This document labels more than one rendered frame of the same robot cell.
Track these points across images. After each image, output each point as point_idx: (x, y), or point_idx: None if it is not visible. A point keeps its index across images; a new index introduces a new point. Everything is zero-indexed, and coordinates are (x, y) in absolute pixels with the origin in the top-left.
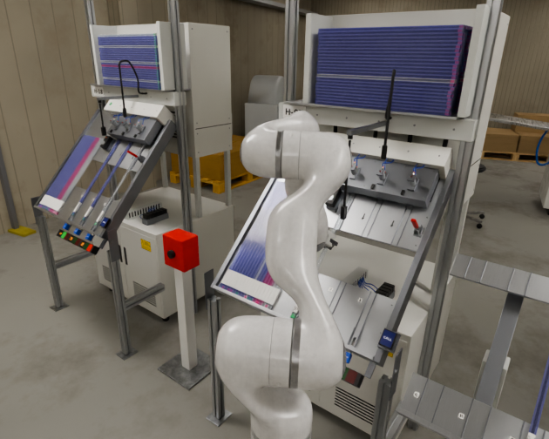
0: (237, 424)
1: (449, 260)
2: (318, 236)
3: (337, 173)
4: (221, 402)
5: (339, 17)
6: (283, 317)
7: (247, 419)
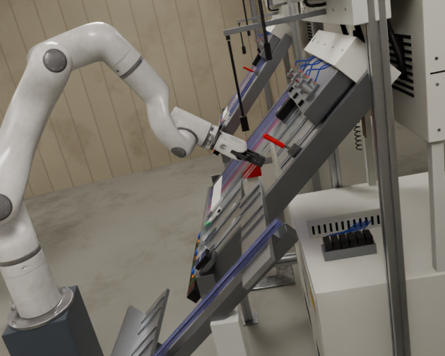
0: (253, 333)
1: (383, 208)
2: (163, 139)
3: (27, 74)
4: (246, 306)
5: None
6: (203, 222)
7: (263, 334)
